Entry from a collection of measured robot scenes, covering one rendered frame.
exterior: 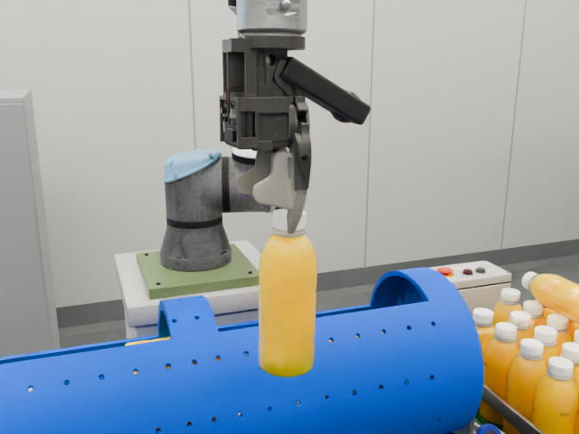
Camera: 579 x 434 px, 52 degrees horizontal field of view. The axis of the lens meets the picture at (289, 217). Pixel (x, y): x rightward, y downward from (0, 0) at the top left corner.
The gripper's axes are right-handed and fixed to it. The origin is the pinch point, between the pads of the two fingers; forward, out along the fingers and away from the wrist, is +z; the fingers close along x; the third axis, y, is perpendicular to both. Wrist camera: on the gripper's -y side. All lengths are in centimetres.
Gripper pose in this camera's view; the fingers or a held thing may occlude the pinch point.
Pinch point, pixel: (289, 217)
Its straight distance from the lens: 69.4
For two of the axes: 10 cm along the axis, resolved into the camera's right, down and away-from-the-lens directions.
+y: -9.3, 0.8, -3.6
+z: -0.1, 9.7, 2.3
